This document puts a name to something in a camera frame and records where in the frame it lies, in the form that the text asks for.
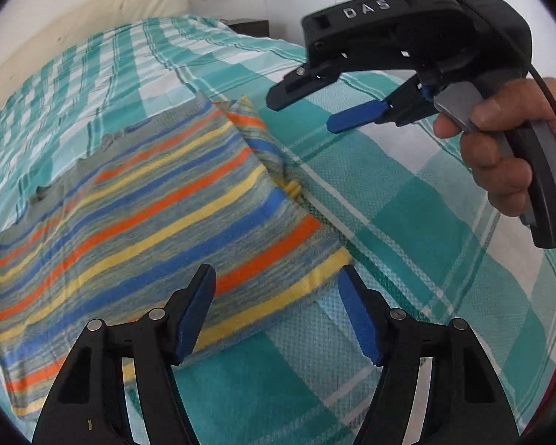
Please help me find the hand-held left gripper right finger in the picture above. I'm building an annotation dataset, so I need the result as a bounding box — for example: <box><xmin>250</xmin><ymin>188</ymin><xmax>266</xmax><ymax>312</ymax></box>
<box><xmin>338</xmin><ymin>264</ymin><xmax>522</xmax><ymax>445</ymax></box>

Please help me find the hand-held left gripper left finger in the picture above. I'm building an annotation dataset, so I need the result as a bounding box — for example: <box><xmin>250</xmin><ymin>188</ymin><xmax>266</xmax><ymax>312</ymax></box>
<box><xmin>30</xmin><ymin>263</ymin><xmax>218</xmax><ymax>445</ymax></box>

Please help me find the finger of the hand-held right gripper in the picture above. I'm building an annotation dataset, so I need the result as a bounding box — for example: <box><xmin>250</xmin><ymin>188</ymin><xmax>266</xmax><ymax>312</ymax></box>
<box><xmin>327</xmin><ymin>81</ymin><xmax>438</xmax><ymax>135</ymax></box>
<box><xmin>265</xmin><ymin>53</ymin><xmax>353</xmax><ymax>113</ymax></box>

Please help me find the striped knit sweater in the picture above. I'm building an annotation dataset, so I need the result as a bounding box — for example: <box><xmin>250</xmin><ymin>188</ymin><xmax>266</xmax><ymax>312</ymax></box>
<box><xmin>0</xmin><ymin>95</ymin><xmax>353</xmax><ymax>422</ymax></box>

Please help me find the person's right hand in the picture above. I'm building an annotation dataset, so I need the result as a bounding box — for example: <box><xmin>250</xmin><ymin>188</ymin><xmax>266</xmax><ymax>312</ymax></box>
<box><xmin>433</xmin><ymin>76</ymin><xmax>556</xmax><ymax>216</ymax></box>

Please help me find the dark bedside table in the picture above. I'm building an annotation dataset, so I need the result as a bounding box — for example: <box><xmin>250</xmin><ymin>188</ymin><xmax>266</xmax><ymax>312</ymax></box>
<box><xmin>226</xmin><ymin>19</ymin><xmax>270</xmax><ymax>38</ymax></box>

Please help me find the teal plaid bedspread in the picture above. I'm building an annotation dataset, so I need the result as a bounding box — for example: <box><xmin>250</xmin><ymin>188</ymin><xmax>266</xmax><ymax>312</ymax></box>
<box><xmin>0</xmin><ymin>15</ymin><xmax>556</xmax><ymax>445</ymax></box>

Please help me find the cream padded headboard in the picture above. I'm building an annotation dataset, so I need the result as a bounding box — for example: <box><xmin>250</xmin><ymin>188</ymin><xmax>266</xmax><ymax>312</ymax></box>
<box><xmin>0</xmin><ymin>0</ymin><xmax>189</xmax><ymax>121</ymax></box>

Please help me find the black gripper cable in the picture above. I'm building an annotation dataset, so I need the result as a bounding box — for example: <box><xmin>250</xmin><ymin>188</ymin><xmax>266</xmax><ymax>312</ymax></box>
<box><xmin>424</xmin><ymin>0</ymin><xmax>556</xmax><ymax>140</ymax></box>

